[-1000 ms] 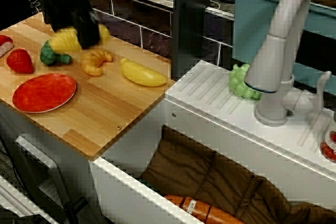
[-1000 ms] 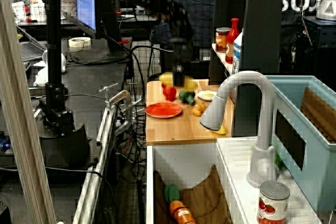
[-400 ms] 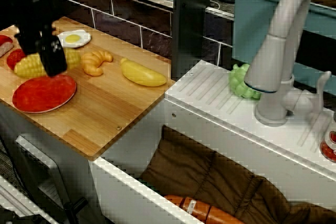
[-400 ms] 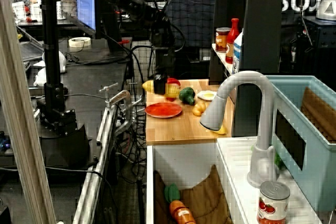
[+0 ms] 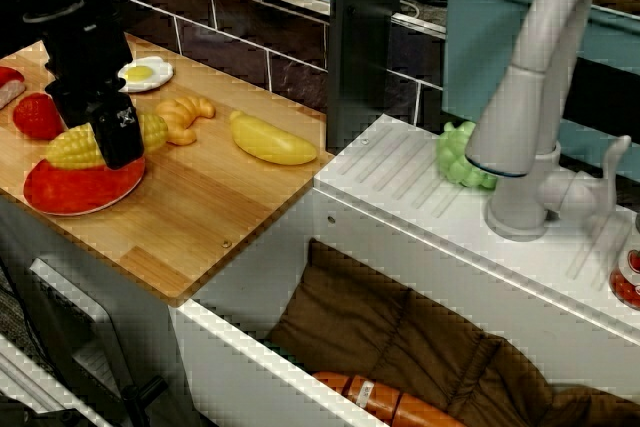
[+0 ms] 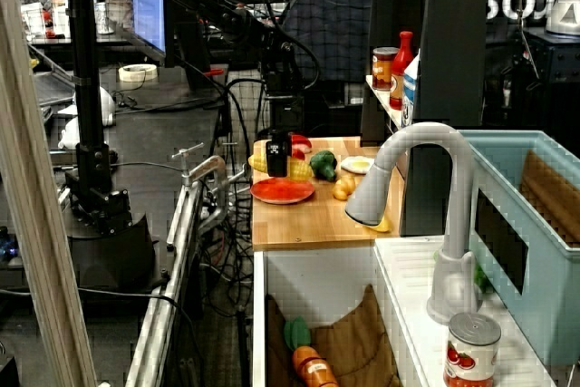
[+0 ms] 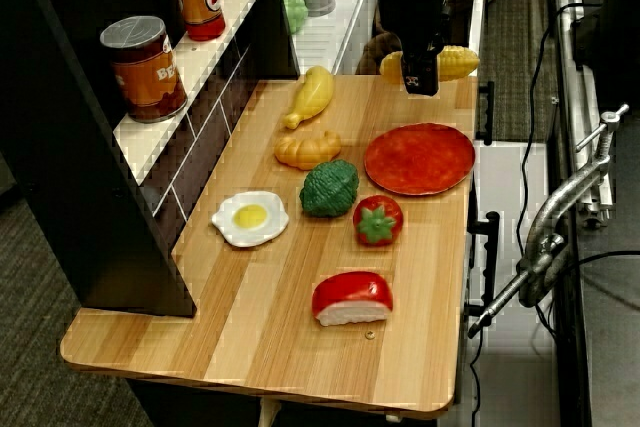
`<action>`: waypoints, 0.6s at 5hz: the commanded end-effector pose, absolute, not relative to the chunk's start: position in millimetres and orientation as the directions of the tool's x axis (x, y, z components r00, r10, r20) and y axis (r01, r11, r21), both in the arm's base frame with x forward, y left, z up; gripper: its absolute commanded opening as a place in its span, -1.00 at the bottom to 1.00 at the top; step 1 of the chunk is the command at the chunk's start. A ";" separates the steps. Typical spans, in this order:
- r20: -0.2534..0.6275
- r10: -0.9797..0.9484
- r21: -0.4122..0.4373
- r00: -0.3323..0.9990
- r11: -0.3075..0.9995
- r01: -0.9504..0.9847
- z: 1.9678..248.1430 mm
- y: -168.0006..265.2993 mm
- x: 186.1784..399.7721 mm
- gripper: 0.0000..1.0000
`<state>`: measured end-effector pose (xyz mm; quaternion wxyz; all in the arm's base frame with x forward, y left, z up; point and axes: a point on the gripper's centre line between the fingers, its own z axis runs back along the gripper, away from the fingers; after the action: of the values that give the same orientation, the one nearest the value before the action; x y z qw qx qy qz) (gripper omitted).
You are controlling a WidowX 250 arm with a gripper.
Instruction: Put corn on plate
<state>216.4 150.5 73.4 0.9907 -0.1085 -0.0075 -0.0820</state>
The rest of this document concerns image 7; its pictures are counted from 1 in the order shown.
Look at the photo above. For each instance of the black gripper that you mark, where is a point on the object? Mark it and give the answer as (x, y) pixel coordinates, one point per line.
(420, 39)

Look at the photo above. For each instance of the yellow toy corn cob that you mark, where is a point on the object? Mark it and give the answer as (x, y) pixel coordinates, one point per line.
(457, 63)

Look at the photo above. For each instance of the orange red round plate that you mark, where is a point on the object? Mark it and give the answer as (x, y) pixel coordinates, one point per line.
(420, 159)

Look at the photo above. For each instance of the white toy kitchen counter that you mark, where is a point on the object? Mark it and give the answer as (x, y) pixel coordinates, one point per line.
(325, 37)

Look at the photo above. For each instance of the yellow toy squash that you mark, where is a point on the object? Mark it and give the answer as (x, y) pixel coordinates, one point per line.
(314, 92)

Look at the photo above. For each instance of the white drawer cabinet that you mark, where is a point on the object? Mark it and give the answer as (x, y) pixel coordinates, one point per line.
(505, 172)

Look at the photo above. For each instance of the tan toy croissant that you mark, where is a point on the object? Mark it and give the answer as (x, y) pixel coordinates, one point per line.
(307, 149)

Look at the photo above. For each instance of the light green toy grapes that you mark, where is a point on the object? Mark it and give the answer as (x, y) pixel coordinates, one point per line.
(295, 12)

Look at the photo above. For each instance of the green toy broccoli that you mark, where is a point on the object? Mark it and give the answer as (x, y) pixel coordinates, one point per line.
(330, 189)

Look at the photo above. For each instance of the red toy tomato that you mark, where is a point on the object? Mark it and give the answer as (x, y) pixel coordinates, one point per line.
(378, 222)

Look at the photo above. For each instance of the grey metal C clamp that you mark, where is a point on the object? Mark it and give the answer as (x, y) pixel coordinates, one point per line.
(550, 227)

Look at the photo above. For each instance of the white toy fried egg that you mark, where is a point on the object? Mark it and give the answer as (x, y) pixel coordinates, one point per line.
(250, 219)

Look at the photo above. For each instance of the red white toy sushi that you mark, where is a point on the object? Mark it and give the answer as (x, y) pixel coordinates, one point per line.
(352, 294)

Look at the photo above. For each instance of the brown toy beans can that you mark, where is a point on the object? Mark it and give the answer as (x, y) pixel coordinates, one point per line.
(145, 74)

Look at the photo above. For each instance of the black shelf unit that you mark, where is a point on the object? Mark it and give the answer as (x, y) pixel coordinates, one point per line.
(75, 172)

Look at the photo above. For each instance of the aluminium frame rail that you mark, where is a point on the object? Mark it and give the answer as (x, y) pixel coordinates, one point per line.
(582, 97)

